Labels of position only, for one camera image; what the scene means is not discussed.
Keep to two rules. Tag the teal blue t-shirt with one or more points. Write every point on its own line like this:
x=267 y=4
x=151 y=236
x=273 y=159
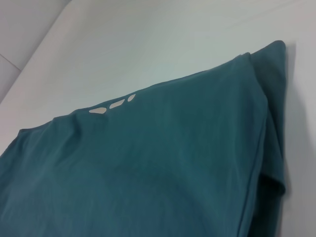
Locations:
x=148 y=160

